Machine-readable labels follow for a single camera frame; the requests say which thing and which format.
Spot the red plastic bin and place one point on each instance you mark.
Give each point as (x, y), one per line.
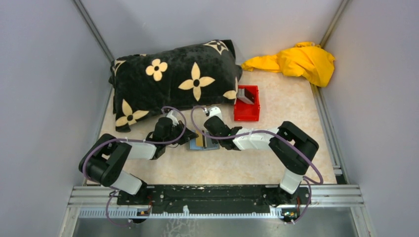
(248, 112)

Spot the stack of credit cards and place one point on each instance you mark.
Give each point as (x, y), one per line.
(245, 96)

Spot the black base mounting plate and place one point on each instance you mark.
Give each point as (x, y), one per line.
(211, 207)

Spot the yellow cloth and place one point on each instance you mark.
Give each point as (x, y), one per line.
(304, 59)

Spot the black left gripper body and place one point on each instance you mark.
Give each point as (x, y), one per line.
(175, 131)

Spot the grey leather card holder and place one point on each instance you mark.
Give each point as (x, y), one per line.
(211, 145)

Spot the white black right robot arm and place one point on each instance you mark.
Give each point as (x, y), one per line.
(292, 146)

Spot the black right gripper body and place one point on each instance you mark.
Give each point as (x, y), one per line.
(217, 140)

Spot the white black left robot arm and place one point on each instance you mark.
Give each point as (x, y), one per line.
(105, 160)

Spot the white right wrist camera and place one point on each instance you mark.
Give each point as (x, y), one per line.
(214, 111)

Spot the gold credit card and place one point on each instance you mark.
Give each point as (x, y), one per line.
(200, 141)

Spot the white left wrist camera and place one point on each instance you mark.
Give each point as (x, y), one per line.
(172, 116)

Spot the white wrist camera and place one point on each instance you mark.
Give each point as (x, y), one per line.
(172, 116)
(214, 111)

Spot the black floral pillow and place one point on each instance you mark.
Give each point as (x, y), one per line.
(184, 77)

